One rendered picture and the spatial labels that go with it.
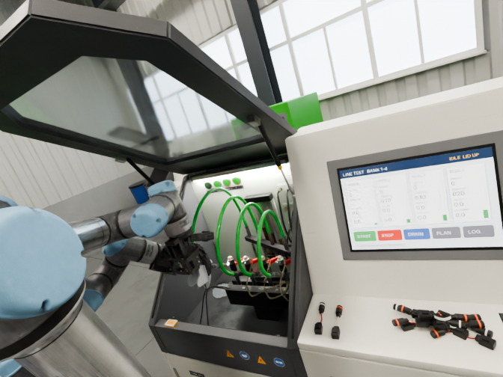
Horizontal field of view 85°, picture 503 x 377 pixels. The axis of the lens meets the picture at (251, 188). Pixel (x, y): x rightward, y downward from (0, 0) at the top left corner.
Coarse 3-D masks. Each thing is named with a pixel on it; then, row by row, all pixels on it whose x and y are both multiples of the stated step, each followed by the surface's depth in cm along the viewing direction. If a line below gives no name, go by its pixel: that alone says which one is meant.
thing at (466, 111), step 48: (432, 96) 89; (480, 96) 72; (288, 144) 99; (336, 144) 91; (384, 144) 85; (336, 240) 96; (336, 288) 99; (384, 288) 91; (432, 288) 84; (480, 288) 79
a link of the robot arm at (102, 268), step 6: (102, 264) 86; (108, 264) 85; (114, 264) 84; (96, 270) 83; (102, 270) 82; (108, 270) 83; (114, 270) 85; (120, 270) 86; (114, 276) 84; (120, 276) 88; (114, 282) 83
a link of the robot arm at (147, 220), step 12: (144, 204) 65; (156, 204) 66; (168, 204) 70; (120, 216) 66; (132, 216) 63; (144, 216) 62; (156, 216) 63; (168, 216) 68; (120, 228) 66; (132, 228) 64; (144, 228) 63; (156, 228) 63
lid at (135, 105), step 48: (48, 0) 45; (0, 48) 51; (48, 48) 52; (96, 48) 52; (144, 48) 53; (192, 48) 57; (0, 96) 67; (48, 96) 71; (96, 96) 72; (144, 96) 74; (192, 96) 75; (240, 96) 73; (96, 144) 104; (144, 144) 109; (192, 144) 112; (240, 144) 113
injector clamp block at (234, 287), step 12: (240, 276) 129; (228, 288) 123; (240, 288) 120; (252, 288) 118; (276, 288) 113; (288, 288) 111; (240, 300) 121; (252, 300) 118; (264, 300) 114; (276, 300) 112; (264, 312) 117; (276, 312) 115
